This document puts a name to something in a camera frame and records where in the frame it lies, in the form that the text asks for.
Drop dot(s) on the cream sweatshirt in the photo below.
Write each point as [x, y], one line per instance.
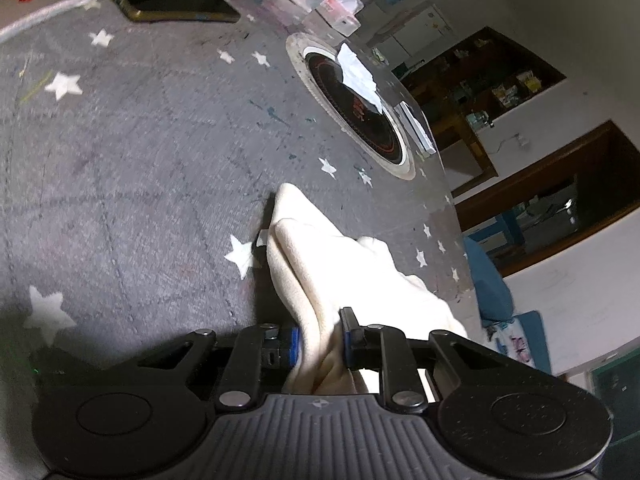
[316, 271]

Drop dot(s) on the dark wall shelf right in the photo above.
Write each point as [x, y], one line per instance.
[487, 73]

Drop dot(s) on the dark flat phone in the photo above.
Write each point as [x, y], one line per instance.
[149, 11]

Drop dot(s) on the black induction cooktop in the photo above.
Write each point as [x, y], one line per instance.
[378, 132]

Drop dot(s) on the pink tissue box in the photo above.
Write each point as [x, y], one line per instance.
[341, 15]

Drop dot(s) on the small clear container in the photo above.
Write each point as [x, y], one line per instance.
[379, 56]

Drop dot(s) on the white remote control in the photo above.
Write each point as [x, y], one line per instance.
[415, 129]

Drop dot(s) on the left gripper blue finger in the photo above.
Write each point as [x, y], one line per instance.
[255, 364]

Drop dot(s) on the white refrigerator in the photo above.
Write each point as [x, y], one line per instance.
[411, 31]

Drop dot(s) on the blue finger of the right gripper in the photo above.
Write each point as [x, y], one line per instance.
[387, 351]

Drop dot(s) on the white cloth on cooktop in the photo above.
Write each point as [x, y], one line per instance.
[358, 78]

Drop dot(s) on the dark wooden side table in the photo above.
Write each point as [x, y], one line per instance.
[466, 162]

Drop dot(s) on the blue sofa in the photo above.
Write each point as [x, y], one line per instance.
[519, 336]

